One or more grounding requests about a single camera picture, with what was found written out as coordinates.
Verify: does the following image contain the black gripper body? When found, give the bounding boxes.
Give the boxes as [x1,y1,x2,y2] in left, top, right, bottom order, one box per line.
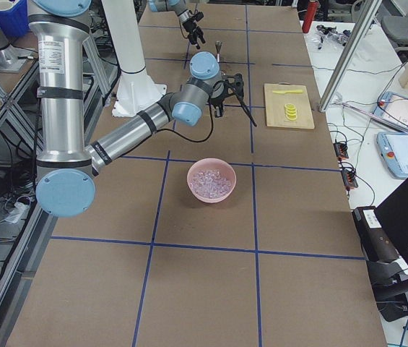
[181,11,204,36]
[209,82,230,107]

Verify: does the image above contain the steel jigger cup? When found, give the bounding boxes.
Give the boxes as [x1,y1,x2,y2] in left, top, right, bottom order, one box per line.
[215,40,222,61]

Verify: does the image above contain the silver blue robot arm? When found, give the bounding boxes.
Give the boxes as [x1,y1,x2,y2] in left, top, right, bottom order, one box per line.
[147,0,206,49]
[27,1,225,217]

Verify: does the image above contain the pink bowl of ice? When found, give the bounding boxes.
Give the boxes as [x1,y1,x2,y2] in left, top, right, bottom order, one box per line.
[186,158,237,203]

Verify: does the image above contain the yellow plastic knife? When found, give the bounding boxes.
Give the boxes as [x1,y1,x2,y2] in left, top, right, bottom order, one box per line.
[272,89,303,95]

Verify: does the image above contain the bamboo cutting board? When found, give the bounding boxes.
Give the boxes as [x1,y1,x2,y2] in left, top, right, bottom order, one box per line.
[264,83,315,129]

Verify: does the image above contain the yellow lemon slices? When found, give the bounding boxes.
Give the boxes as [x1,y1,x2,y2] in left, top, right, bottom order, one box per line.
[284,103,298,121]

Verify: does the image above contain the red thermos bottle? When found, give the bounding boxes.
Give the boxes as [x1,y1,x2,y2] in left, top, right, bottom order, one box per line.
[302,0,318,33]

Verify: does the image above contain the clear plastic bag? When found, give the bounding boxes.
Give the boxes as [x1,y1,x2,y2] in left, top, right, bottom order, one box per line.
[312,25,352,50]

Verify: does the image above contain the far blue teach pendant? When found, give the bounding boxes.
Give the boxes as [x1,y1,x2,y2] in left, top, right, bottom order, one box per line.
[373,92,408,127]

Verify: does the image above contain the blue teach pendant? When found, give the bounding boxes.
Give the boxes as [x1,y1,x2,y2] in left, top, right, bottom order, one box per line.
[373,92,408,127]
[376,132,408,179]

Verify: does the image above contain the blue storage bin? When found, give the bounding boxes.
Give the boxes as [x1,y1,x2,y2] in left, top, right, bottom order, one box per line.
[0,1,29,38]

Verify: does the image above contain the metal rod with green clip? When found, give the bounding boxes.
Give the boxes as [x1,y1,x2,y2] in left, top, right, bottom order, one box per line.
[331,100,408,142]

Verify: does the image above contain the near blue teach pendant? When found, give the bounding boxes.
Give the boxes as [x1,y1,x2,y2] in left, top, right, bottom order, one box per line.
[376,132,408,179]

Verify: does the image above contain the grey office chair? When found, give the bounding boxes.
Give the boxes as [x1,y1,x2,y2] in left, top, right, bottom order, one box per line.
[380,0,408,55]

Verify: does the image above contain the black box device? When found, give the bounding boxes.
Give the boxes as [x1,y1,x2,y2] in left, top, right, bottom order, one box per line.
[352,206,400,264]

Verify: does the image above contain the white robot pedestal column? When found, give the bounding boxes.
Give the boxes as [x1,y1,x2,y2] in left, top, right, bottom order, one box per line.
[103,1,167,117]

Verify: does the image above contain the aluminium frame post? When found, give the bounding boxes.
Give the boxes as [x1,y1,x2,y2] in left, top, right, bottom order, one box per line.
[318,0,382,113]

